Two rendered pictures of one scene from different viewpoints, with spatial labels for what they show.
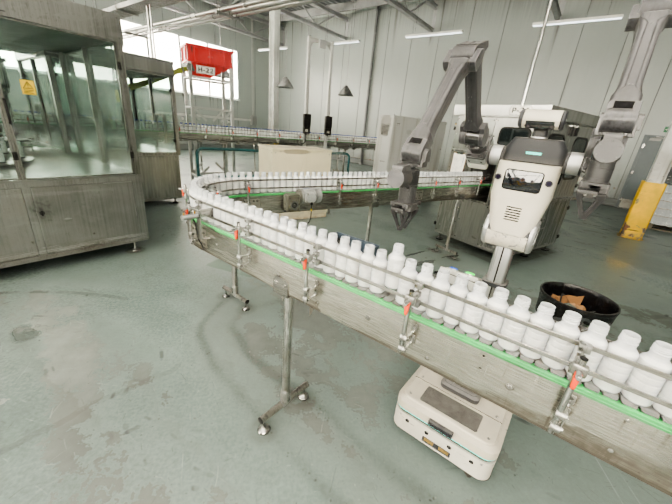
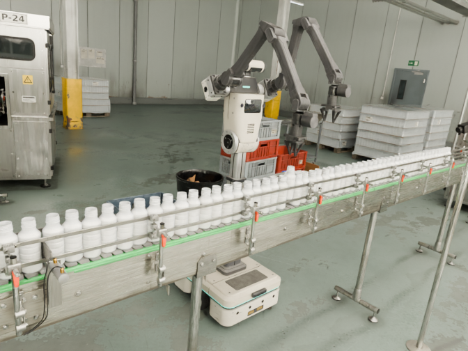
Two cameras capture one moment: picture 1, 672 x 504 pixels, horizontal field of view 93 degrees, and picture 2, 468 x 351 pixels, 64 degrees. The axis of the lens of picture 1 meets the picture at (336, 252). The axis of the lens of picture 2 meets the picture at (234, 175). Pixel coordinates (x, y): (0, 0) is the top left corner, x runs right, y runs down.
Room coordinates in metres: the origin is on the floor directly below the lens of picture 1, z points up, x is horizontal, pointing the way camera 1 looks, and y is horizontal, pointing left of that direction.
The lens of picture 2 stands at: (0.98, 1.58, 1.64)
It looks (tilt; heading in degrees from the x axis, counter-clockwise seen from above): 16 degrees down; 281
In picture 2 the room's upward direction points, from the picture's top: 6 degrees clockwise
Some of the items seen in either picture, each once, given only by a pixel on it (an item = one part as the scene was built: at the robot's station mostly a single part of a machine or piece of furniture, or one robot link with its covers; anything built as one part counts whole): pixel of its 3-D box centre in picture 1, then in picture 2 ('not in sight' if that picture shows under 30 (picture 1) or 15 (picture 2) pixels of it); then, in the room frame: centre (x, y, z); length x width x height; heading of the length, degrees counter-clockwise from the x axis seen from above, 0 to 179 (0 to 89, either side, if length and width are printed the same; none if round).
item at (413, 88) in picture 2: not in sight; (403, 105); (-1.56, -10.50, 1.05); 1.00 x 0.10 x 2.10; 144
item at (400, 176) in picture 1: (407, 167); (306, 113); (1.02, -0.20, 1.47); 0.12 x 0.09 x 0.12; 142
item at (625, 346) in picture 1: (617, 361); (357, 175); (0.67, -0.73, 1.08); 0.06 x 0.06 x 0.17
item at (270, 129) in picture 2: not in sight; (251, 127); (1.66, -2.67, 1.00); 0.61 x 0.41 x 0.22; 61
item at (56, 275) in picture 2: (200, 231); (41, 294); (1.67, 0.77, 0.96); 0.23 x 0.10 x 0.27; 144
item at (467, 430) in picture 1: (461, 389); (228, 269); (1.42, -0.79, 0.24); 0.68 x 0.53 x 0.41; 144
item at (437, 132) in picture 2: not in sight; (418, 131); (-1.56, -8.31, 0.59); 1.25 x 1.03 x 1.17; 55
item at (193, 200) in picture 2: (284, 234); (192, 209); (1.40, 0.25, 1.08); 0.06 x 0.06 x 0.17
